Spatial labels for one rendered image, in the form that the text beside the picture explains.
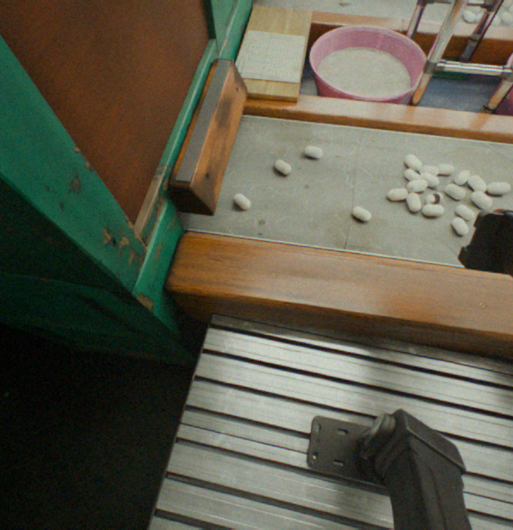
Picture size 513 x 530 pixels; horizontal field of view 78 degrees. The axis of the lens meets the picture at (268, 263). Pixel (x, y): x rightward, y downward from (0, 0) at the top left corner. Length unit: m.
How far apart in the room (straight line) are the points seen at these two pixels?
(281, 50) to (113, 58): 0.52
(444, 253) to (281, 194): 0.30
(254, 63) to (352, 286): 0.55
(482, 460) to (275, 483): 0.31
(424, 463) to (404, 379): 0.22
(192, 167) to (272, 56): 0.42
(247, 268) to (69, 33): 0.34
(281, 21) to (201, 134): 0.50
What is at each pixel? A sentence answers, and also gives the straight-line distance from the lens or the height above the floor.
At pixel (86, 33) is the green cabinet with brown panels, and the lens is 0.38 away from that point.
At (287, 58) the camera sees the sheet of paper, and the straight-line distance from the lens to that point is 0.84.
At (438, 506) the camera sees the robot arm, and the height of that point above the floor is 0.90.
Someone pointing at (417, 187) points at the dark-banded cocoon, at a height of 0.76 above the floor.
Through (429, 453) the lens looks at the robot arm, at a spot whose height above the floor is 0.84.
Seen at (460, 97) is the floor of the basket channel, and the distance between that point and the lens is 1.03.
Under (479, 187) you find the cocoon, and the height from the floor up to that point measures 0.76.
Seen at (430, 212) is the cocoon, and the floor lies 0.76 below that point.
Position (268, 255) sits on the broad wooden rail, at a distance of 0.51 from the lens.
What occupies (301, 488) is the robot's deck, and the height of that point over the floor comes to 0.67.
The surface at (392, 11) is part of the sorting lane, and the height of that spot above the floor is 0.74.
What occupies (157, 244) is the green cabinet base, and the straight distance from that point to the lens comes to 0.48.
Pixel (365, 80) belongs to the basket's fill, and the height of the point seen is 0.74.
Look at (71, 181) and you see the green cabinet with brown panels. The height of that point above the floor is 1.01.
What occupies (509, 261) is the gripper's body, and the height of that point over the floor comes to 0.93.
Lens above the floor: 1.22
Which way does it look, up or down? 64 degrees down
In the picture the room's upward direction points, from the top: straight up
